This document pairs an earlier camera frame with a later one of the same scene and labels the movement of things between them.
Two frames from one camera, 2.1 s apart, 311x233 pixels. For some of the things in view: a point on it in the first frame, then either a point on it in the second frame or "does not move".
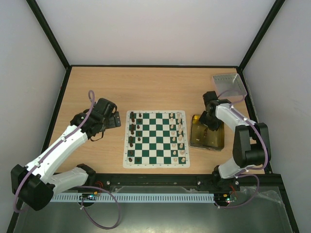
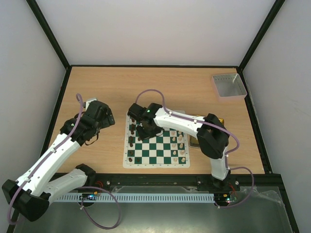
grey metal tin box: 230,87 does not move
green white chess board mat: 156,139 does not move
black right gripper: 208,121 to 145,131
